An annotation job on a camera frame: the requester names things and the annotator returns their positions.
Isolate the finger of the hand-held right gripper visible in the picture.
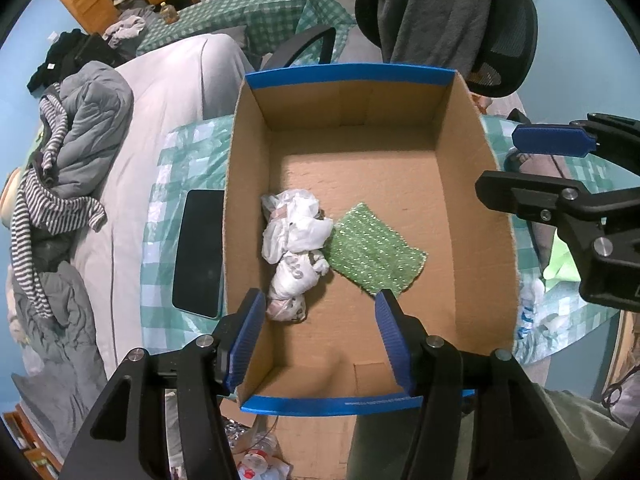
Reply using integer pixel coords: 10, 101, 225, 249
474, 170, 640, 261
512, 112, 640, 162

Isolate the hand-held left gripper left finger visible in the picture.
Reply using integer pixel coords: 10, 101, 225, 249
59, 287, 267, 480

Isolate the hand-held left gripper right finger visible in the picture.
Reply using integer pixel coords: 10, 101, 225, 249
374, 288, 581, 480

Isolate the cardboard box with blue tape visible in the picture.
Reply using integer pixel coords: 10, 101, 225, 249
220, 62, 523, 416

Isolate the light green cloth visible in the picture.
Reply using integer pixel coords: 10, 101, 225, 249
542, 249, 577, 282

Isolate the white printed cloth bundle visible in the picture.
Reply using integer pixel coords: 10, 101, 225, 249
265, 251, 331, 323

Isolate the white plastic packaging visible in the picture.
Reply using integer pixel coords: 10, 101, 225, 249
517, 279, 547, 342

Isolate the green sparkly sponge cloth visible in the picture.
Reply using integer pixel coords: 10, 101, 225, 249
322, 202, 429, 297

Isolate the black tablet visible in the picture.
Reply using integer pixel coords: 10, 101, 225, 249
171, 189, 226, 319

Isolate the green checkered plastic tablecloth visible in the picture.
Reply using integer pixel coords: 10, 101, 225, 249
141, 112, 623, 367

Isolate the clear plastic bottle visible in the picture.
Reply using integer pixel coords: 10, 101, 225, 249
237, 434, 292, 480

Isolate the black mesh office chair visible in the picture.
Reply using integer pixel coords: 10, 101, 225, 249
260, 0, 539, 98

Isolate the crumpled white plastic bag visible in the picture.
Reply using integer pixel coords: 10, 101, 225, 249
260, 189, 335, 265

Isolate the dark grey towel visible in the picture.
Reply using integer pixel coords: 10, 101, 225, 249
377, 0, 501, 82

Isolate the grey blanket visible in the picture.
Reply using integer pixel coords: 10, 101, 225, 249
9, 260, 109, 461

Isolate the wooden drawer unit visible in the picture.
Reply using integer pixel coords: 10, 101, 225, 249
2, 406, 66, 477

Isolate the grey white striped garment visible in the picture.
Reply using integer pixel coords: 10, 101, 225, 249
10, 94, 107, 319

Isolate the grey quilted comforter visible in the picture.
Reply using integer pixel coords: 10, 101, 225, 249
45, 60, 135, 202

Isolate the table with green checkered cloth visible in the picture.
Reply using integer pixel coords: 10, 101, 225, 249
135, 0, 359, 67

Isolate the pile of black clothes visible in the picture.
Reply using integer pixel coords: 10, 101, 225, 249
27, 30, 132, 94

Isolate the pile of grey clothes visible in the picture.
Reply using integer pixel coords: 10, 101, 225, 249
102, 14, 147, 47

